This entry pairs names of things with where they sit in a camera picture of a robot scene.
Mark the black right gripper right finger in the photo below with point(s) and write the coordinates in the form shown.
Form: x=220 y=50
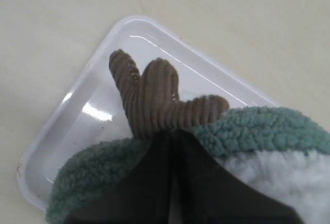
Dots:
x=208 y=193

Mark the white rectangular tray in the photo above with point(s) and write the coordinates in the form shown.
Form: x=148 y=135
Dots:
x=92 y=110

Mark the green fuzzy scarf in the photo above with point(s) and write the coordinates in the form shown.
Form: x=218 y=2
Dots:
x=276 y=150

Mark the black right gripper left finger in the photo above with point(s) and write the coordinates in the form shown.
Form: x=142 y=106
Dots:
x=143 y=196

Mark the white plush snowman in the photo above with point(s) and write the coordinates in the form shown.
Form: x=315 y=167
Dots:
x=151 y=101

